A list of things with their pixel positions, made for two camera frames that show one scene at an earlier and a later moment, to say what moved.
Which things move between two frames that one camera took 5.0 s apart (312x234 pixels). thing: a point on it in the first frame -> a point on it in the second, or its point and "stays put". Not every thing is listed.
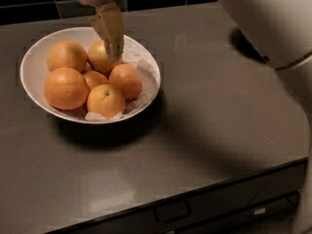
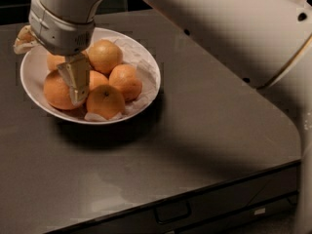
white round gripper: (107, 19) -> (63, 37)
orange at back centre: (98, 58) stays put
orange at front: (106, 100) stays put
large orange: (66, 88) stays put
